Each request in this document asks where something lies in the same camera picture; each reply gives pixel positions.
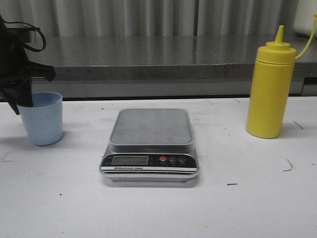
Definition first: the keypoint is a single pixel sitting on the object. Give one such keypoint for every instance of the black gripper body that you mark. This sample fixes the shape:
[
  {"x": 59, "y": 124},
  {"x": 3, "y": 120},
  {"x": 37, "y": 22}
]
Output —
[{"x": 12, "y": 55}]

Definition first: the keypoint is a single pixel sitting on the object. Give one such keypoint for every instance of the yellow squeeze bottle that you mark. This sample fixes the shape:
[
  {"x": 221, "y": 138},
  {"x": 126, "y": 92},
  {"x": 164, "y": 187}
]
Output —
[{"x": 273, "y": 71}]

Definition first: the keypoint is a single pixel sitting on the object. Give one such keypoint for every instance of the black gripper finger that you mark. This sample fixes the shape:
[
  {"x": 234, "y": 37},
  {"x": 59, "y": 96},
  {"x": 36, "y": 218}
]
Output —
[
  {"x": 10, "y": 96},
  {"x": 22, "y": 81}
]

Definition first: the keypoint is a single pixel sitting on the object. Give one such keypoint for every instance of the white container in background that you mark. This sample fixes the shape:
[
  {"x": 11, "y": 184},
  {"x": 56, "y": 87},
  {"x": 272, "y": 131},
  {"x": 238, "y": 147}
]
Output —
[{"x": 304, "y": 17}]

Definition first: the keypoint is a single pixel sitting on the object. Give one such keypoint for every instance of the silver electronic kitchen scale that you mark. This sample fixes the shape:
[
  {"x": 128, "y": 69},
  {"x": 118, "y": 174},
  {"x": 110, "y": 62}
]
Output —
[{"x": 152, "y": 147}]

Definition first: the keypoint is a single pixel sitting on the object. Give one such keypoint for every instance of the light blue plastic cup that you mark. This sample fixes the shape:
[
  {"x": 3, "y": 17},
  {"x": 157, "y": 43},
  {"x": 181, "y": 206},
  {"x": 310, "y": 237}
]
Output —
[{"x": 44, "y": 120}]

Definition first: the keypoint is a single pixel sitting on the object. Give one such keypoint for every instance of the grey stone counter ledge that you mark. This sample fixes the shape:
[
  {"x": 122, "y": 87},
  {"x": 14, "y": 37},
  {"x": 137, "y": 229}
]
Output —
[{"x": 139, "y": 67}]

